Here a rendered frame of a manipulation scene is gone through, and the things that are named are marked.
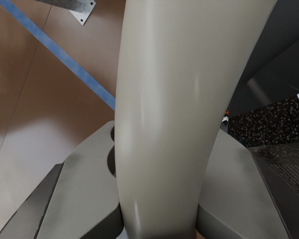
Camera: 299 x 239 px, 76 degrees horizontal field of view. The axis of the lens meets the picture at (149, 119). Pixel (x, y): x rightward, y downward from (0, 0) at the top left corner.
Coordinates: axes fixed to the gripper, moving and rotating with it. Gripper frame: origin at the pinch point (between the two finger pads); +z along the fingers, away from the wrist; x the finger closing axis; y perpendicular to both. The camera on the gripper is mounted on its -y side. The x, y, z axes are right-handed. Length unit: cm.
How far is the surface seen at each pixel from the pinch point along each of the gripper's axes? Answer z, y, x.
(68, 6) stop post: 142, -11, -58
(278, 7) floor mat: 110, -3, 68
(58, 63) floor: 160, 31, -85
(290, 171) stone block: 31, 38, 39
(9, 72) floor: 181, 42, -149
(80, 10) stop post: 154, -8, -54
